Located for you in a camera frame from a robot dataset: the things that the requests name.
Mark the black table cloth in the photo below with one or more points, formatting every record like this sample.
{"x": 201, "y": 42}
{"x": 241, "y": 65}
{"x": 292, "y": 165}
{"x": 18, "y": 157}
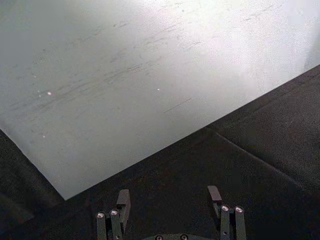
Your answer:
{"x": 190, "y": 180}

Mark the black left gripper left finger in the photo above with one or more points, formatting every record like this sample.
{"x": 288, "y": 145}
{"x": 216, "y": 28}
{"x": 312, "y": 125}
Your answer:
{"x": 120, "y": 215}

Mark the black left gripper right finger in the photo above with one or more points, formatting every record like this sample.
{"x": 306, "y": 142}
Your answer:
{"x": 228, "y": 220}

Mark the plain pale wall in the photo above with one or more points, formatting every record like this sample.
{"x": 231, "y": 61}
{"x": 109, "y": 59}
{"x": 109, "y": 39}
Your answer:
{"x": 130, "y": 75}

